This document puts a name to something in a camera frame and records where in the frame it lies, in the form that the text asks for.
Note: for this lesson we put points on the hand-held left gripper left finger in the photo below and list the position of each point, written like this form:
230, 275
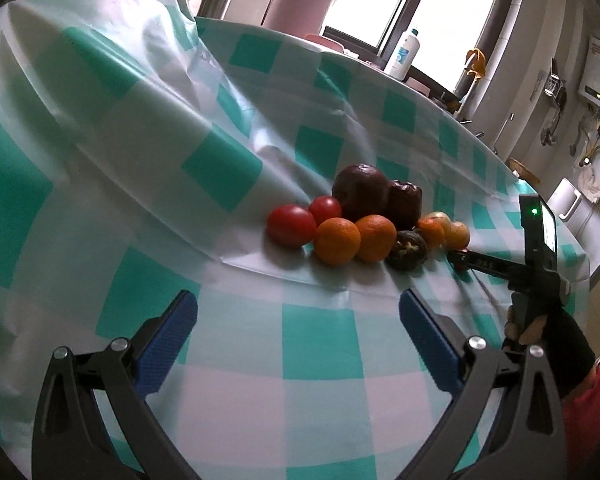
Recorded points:
165, 345

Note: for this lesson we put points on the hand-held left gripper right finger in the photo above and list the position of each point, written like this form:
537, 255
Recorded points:
430, 345

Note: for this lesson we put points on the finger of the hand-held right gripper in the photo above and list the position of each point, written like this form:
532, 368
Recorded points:
485, 263

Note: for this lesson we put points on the large red tomato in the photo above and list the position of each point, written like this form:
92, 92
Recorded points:
290, 225

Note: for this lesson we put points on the person's right hand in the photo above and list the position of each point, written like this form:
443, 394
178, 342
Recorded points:
567, 350

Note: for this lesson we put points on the small orange mandarin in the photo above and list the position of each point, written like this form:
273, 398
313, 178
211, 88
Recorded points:
431, 232

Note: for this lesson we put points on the white cloth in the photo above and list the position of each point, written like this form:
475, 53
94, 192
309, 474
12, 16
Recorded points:
592, 182

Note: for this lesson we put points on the dark shrivelled fruit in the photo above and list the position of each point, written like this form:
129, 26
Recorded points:
405, 251

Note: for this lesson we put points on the dark red wrinkled date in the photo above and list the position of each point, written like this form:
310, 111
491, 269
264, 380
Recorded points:
406, 202

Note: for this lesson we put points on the dark red apple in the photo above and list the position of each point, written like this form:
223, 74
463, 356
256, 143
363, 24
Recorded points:
360, 192

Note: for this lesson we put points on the small red tomato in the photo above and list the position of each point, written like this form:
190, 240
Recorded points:
325, 208

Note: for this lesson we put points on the yellow hanging bag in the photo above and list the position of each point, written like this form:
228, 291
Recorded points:
476, 64

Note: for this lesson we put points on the green white checked tablecloth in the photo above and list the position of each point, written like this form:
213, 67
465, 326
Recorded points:
130, 160

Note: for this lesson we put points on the white lotion bottle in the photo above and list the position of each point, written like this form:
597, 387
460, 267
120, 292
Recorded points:
402, 55

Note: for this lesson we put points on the pink lid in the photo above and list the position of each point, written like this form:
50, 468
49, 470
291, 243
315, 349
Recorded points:
325, 42

